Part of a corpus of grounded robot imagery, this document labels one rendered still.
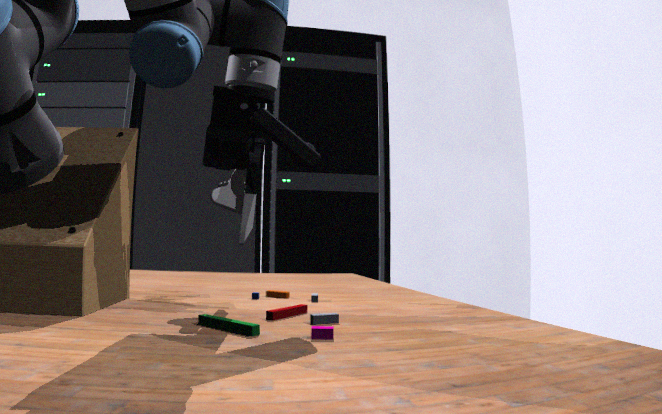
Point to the green rod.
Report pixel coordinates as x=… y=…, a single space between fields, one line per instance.
x=240 y=327

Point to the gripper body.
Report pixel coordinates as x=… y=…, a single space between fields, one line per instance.
x=233 y=145

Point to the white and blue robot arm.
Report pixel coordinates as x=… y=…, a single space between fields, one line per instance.
x=167 y=47

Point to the orange rod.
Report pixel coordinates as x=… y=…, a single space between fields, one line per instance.
x=277 y=294

